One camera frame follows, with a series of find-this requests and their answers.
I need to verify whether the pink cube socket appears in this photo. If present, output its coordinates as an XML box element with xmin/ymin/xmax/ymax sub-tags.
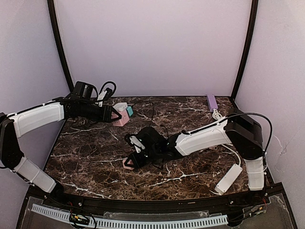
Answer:
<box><xmin>112</xmin><ymin>110</ymin><xmax>130</xmax><ymax>126</ymax></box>

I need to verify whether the black frame post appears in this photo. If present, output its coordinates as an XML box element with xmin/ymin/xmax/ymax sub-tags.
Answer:
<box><xmin>47</xmin><ymin>0</ymin><xmax>74</xmax><ymax>93</ymax></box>
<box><xmin>230</xmin><ymin>0</ymin><xmax>259</xmax><ymax>103</ymax></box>

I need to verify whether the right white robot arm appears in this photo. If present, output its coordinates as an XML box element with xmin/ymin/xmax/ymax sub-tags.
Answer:
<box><xmin>123</xmin><ymin>108</ymin><xmax>269</xmax><ymax>191</ymax></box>

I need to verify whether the left black frame post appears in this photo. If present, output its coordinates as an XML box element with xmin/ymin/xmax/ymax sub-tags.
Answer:
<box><xmin>47</xmin><ymin>0</ymin><xmax>74</xmax><ymax>93</ymax></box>

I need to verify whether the white cable duct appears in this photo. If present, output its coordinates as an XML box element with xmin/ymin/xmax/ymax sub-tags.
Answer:
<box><xmin>31</xmin><ymin>204</ymin><xmax>228</xmax><ymax>229</ymax></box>

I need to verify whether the purple power strip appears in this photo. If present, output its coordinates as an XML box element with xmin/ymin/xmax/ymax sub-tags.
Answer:
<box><xmin>207</xmin><ymin>94</ymin><xmax>218</xmax><ymax>112</ymax></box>

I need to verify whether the right black frame post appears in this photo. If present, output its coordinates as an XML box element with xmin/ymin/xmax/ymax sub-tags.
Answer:
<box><xmin>230</xmin><ymin>0</ymin><xmax>259</xmax><ymax>103</ymax></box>

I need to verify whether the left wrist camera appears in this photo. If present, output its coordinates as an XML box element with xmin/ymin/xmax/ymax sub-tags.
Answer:
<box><xmin>71</xmin><ymin>81</ymin><xmax>117</xmax><ymax>107</ymax></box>

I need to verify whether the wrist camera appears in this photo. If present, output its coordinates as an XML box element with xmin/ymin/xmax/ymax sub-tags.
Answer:
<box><xmin>124</xmin><ymin>126</ymin><xmax>167</xmax><ymax>153</ymax></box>
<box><xmin>71</xmin><ymin>81</ymin><xmax>117</xmax><ymax>107</ymax></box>

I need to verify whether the pink plug adapter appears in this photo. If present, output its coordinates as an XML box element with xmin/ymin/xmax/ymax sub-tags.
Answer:
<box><xmin>122</xmin><ymin>159</ymin><xmax>134</xmax><ymax>170</ymax></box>

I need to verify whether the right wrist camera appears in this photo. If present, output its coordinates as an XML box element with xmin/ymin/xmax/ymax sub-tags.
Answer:
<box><xmin>124</xmin><ymin>126</ymin><xmax>167</xmax><ymax>153</ymax></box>

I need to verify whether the white plug adapter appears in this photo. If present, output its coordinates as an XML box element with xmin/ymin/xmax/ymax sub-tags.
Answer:
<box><xmin>113</xmin><ymin>102</ymin><xmax>128</xmax><ymax>112</ymax></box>

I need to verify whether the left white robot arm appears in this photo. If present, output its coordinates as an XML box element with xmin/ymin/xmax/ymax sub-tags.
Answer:
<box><xmin>0</xmin><ymin>102</ymin><xmax>122</xmax><ymax>194</ymax></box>

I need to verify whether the white power strip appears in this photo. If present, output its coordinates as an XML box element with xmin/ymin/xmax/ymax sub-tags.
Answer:
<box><xmin>214</xmin><ymin>164</ymin><xmax>243</xmax><ymax>195</ymax></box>

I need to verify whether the teal plug with black cable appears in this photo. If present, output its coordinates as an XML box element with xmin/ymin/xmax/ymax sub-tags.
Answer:
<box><xmin>131</xmin><ymin>100</ymin><xmax>169</xmax><ymax>139</ymax></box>

